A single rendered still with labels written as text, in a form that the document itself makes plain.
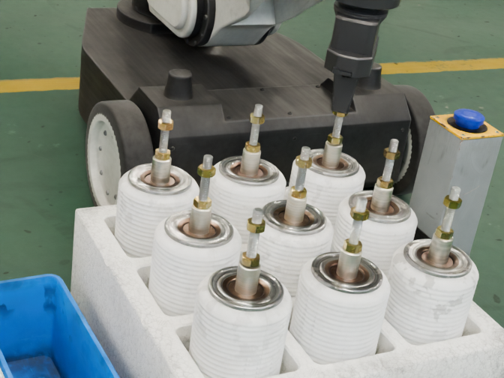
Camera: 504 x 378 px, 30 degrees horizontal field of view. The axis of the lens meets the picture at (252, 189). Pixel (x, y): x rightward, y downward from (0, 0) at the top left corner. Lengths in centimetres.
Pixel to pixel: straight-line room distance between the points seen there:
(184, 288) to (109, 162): 51
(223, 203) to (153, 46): 71
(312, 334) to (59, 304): 33
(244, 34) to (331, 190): 55
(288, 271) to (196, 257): 12
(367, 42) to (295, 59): 73
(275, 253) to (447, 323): 20
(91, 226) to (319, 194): 29
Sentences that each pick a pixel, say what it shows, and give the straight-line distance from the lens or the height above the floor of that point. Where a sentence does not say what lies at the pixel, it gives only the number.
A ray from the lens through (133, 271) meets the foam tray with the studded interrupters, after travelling 107.
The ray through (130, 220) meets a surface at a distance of 110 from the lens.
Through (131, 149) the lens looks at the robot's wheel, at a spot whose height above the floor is 16.
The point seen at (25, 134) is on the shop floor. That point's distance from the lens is 180.
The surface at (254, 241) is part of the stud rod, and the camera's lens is 90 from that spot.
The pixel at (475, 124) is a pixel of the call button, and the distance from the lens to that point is 125.
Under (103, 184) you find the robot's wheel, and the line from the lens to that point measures 153.
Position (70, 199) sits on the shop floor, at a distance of 158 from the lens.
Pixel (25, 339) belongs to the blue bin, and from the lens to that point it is 121.
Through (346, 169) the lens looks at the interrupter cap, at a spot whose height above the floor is 25.
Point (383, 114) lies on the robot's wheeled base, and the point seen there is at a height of 18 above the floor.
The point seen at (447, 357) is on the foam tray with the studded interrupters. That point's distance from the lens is 104.
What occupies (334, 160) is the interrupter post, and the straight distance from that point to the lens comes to 121.
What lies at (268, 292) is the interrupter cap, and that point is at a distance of 93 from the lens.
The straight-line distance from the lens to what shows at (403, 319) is 105.
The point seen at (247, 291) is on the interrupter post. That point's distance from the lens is 92.
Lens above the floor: 76
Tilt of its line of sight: 27 degrees down
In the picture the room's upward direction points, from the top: 9 degrees clockwise
